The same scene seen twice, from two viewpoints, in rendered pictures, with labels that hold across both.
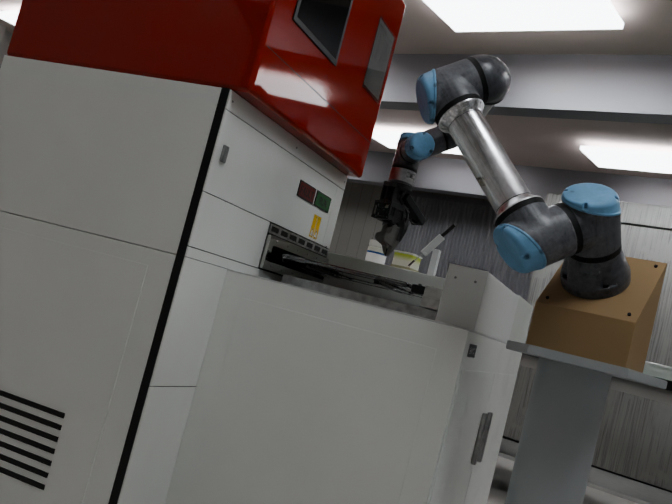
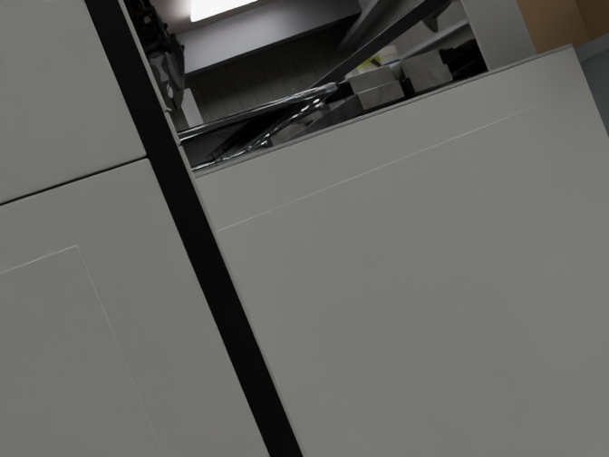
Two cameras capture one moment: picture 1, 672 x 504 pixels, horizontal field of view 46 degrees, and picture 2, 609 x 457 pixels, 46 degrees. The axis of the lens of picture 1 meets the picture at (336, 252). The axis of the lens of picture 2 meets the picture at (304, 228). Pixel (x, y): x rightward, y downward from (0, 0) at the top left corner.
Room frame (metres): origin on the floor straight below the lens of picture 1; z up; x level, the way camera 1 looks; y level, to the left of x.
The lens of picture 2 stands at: (1.41, 0.65, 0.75)
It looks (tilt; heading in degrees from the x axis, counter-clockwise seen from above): 1 degrees down; 312
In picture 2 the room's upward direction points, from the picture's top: 22 degrees counter-clockwise
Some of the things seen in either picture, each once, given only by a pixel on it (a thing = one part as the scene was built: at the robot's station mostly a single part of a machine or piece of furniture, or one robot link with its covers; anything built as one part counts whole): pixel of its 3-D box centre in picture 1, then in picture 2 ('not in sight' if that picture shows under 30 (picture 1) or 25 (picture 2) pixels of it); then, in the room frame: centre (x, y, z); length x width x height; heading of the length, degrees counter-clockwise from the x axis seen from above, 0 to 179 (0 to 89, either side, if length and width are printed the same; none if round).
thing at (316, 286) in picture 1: (364, 299); not in sight; (2.13, -0.11, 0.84); 0.50 x 0.02 x 0.03; 68
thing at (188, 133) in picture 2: (343, 270); (226, 121); (2.09, -0.03, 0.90); 0.37 x 0.01 x 0.01; 68
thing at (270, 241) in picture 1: (296, 262); not in sight; (2.32, 0.10, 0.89); 0.44 x 0.02 x 0.10; 158
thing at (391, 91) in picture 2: (450, 310); (328, 127); (2.18, -0.35, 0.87); 0.36 x 0.08 x 0.03; 158
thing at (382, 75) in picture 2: (440, 294); (366, 82); (2.03, -0.29, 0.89); 0.08 x 0.03 x 0.03; 68
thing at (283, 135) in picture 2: not in sight; (285, 136); (2.33, -0.41, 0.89); 0.08 x 0.03 x 0.03; 68
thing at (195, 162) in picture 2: (363, 278); (188, 153); (2.26, -0.10, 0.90); 0.34 x 0.34 x 0.01; 68
